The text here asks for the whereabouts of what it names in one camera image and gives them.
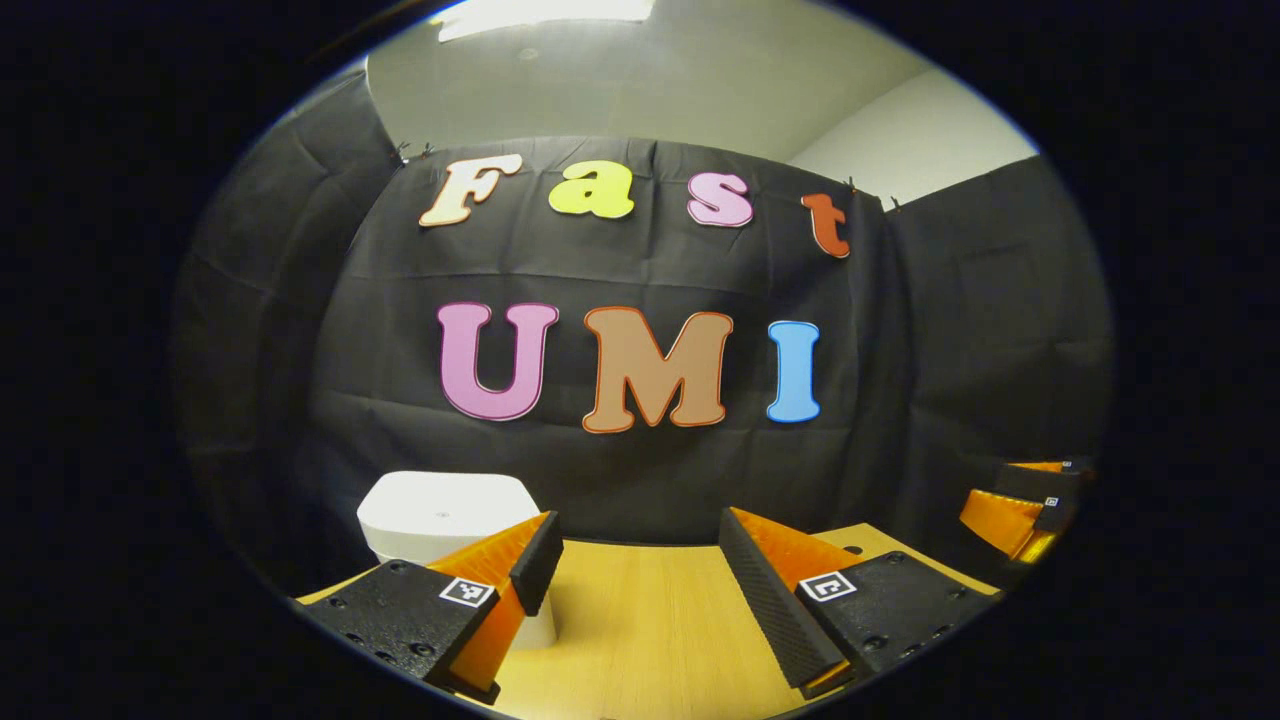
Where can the wooden desktop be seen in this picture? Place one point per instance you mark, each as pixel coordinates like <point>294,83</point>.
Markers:
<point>650,620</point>

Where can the white desktop garbage bin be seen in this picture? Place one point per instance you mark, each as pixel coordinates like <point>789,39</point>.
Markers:
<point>440,510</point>

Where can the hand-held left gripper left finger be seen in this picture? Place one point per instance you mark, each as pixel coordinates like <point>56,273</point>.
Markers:
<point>537,565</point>

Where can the black backdrop cloth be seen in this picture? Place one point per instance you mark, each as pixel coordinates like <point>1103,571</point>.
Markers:
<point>620,270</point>

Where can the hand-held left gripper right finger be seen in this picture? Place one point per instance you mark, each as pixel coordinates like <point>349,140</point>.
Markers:
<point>765,600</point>

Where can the ceiling light panel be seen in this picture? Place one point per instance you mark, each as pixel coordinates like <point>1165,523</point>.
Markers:
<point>545,15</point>

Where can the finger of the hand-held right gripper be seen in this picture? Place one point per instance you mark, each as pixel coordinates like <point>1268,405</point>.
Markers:
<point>1072,465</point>
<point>1000,520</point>

